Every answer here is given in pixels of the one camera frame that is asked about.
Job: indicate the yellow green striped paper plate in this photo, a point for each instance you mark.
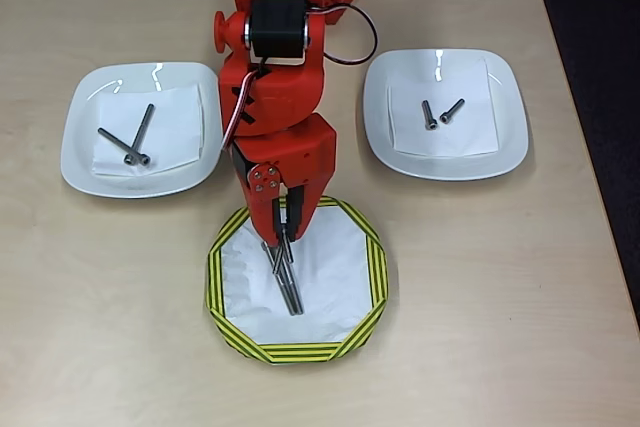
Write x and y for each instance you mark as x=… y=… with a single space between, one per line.
x=300 y=353

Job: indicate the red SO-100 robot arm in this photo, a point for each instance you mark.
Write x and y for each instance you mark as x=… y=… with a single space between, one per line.
x=280 y=97

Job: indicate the white square ceramic plate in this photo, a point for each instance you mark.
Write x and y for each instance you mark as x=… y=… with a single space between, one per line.
x=512 y=142
x=75 y=147

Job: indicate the red gripper with motor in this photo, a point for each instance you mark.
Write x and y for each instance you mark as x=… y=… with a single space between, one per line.
x=306 y=159

